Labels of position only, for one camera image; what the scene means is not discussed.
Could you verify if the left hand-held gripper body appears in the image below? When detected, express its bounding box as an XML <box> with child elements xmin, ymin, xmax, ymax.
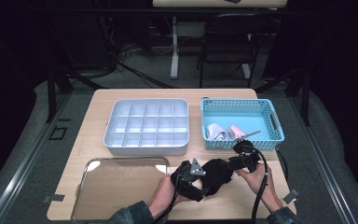
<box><xmin>170</xmin><ymin>158</ymin><xmax>207</xmax><ymax>198</ymax></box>

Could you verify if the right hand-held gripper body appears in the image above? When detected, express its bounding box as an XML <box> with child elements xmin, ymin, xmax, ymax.
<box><xmin>232</xmin><ymin>130</ymin><xmax>262</xmax><ymax>173</ymax></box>

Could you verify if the black sock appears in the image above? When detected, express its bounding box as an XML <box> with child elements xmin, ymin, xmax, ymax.
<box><xmin>199</xmin><ymin>158</ymin><xmax>235</xmax><ymax>198</ymax></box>

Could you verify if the pink sock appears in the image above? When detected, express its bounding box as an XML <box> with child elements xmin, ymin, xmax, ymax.
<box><xmin>227</xmin><ymin>124</ymin><xmax>246</xmax><ymax>141</ymax></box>

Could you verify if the white sock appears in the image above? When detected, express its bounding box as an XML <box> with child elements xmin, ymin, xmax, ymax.
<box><xmin>205</xmin><ymin>122</ymin><xmax>230</xmax><ymax>142</ymax></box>

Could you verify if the blue perforated plastic basket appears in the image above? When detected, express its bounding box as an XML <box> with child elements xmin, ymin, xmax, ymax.
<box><xmin>200</xmin><ymin>98</ymin><xmax>285</xmax><ymax>151</ymax></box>

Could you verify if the white compartment organizer box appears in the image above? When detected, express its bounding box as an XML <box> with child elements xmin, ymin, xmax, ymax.
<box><xmin>103</xmin><ymin>98</ymin><xmax>190</xmax><ymax>157</ymax></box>

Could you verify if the person's left hand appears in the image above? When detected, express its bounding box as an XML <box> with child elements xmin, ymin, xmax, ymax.
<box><xmin>157</xmin><ymin>176</ymin><xmax>185</xmax><ymax>208</ymax></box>

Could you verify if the person's right hand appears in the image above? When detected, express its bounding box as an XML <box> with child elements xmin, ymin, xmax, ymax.
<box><xmin>236</xmin><ymin>164</ymin><xmax>273</xmax><ymax>195</ymax></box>

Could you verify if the grey tape piece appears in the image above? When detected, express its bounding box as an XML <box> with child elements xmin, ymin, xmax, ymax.
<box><xmin>42</xmin><ymin>193</ymin><xmax>65</xmax><ymax>203</ymax></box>
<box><xmin>282</xmin><ymin>188</ymin><xmax>301</xmax><ymax>204</ymax></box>

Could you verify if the black metal stand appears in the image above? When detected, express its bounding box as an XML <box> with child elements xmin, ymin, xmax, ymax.
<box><xmin>46</xmin><ymin>66</ymin><xmax>105</xmax><ymax>124</ymax></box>
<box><xmin>255</xmin><ymin>66</ymin><xmax>311</xmax><ymax>127</ymax></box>

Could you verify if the white desk leg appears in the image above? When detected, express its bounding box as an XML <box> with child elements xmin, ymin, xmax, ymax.
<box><xmin>170</xmin><ymin>16</ymin><xmax>181</xmax><ymax>80</ymax></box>
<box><xmin>241</xmin><ymin>63</ymin><xmax>252</xmax><ymax>79</ymax></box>

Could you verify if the black folding chair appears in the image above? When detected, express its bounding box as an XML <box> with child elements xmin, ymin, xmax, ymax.
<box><xmin>197</xmin><ymin>12</ymin><xmax>269</xmax><ymax>89</ymax></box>

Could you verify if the dark curtain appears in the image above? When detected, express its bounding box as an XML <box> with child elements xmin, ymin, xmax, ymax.
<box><xmin>0</xmin><ymin>0</ymin><xmax>49</xmax><ymax>194</ymax></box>
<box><xmin>307</xmin><ymin>0</ymin><xmax>358</xmax><ymax>200</ymax></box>

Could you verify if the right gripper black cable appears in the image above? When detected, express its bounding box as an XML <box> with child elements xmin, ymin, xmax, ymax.
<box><xmin>245</xmin><ymin>146</ymin><xmax>269</xmax><ymax>224</ymax></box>

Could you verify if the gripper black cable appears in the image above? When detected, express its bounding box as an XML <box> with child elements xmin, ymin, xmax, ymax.
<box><xmin>245</xmin><ymin>146</ymin><xmax>269</xmax><ymax>224</ymax></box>
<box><xmin>152</xmin><ymin>181</ymin><xmax>183</xmax><ymax>224</ymax></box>

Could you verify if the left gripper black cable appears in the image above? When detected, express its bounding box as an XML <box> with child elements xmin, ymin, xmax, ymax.
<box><xmin>152</xmin><ymin>181</ymin><xmax>183</xmax><ymax>224</ymax></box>

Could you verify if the aluminium floor rail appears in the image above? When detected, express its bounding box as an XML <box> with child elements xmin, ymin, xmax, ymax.
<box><xmin>0</xmin><ymin>92</ymin><xmax>73</xmax><ymax>224</ymax></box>
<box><xmin>287</xmin><ymin>92</ymin><xmax>358</xmax><ymax>224</ymax></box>

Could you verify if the black floor cable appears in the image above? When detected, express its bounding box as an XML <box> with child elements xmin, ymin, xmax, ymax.
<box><xmin>116</xmin><ymin>60</ymin><xmax>175</xmax><ymax>90</ymax></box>

